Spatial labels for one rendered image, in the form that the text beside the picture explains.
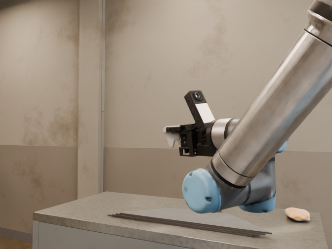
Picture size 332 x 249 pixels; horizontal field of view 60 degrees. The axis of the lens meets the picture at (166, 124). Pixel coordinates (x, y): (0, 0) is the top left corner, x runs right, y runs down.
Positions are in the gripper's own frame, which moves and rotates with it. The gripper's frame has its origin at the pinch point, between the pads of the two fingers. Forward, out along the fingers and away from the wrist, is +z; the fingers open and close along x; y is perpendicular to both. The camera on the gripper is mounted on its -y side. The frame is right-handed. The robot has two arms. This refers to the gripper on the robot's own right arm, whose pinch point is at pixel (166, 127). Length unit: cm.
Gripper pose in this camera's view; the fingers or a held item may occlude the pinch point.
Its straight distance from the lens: 83.6
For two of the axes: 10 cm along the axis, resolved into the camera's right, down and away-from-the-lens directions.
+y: 1.1, 9.9, 0.4
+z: -6.2, 0.3, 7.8
